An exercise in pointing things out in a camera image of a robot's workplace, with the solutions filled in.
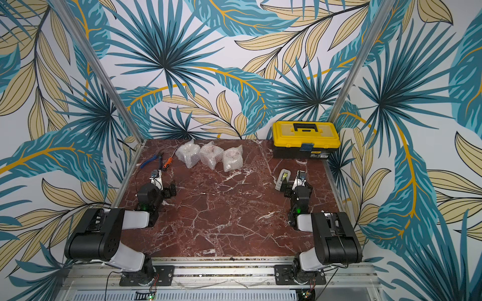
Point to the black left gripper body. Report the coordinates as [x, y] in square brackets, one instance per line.
[166, 194]

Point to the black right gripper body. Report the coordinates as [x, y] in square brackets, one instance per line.
[295, 190]

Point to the clear bubble wrap sheet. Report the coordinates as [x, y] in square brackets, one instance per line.
[232, 159]
[189, 153]
[210, 155]

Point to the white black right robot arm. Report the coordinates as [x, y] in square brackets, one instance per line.
[335, 241]

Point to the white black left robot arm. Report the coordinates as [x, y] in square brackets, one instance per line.
[97, 237]

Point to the yellow black plastic toolbox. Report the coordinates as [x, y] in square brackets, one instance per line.
[304, 140]

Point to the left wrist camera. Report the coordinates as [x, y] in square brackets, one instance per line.
[156, 179]

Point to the orange handled screwdriver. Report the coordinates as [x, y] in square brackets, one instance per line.
[169, 161]

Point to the blue handled pliers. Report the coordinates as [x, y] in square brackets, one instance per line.
[158, 157]

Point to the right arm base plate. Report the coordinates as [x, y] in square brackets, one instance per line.
[291, 275]

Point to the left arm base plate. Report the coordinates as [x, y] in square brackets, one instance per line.
[160, 275]

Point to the aluminium front frame rail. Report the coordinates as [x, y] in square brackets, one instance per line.
[224, 278]

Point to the left aluminium corner post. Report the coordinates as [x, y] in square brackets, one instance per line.
[68, 18]

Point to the aluminium corner post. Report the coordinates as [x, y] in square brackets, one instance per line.
[362, 54]
[68, 18]

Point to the right aluminium corner post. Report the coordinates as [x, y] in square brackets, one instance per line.
[362, 54]

